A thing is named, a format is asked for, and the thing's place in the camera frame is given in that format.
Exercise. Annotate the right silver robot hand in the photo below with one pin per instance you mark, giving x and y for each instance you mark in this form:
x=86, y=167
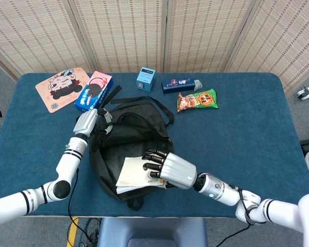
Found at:
x=177, y=169

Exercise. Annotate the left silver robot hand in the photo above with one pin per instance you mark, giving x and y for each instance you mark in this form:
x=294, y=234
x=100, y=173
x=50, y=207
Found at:
x=86, y=122

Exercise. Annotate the white paperback book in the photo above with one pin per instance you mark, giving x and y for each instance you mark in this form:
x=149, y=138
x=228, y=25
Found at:
x=134, y=172

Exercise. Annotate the black fabric backpack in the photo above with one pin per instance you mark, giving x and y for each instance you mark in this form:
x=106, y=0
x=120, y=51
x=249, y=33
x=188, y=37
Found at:
x=128, y=136

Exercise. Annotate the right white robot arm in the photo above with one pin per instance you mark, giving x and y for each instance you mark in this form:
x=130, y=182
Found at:
x=221, y=190

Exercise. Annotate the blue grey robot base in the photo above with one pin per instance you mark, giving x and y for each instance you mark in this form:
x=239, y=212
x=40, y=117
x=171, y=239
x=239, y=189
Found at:
x=152, y=231

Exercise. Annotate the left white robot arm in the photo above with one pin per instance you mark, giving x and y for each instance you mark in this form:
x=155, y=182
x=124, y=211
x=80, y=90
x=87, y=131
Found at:
x=67, y=164

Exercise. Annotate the blue Oreo cookie box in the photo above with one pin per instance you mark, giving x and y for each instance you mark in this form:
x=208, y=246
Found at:
x=92, y=92

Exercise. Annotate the cartoon print mouse pad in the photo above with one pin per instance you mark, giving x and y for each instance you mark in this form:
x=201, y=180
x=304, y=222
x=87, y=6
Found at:
x=59, y=87

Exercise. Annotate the blue tablecloth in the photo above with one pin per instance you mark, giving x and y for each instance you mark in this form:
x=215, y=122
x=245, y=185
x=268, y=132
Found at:
x=234, y=141

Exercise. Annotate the green orange snack bag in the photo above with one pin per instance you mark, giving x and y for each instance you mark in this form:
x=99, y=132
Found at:
x=198, y=101

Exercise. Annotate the small light blue box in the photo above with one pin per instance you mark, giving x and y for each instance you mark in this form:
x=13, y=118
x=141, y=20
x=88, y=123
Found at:
x=145, y=79

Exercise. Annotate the long dark blue box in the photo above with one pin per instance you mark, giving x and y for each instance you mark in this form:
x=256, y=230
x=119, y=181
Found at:
x=177, y=85

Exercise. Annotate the crumpled grey plastic wrapper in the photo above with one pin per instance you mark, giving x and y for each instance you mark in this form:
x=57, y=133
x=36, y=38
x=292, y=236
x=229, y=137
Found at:
x=198, y=84

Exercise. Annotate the woven folding screen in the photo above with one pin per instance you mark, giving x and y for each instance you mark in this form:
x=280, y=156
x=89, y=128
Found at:
x=128, y=33

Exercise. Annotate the white power strip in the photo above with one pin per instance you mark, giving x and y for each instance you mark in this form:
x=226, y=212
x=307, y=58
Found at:
x=307, y=92

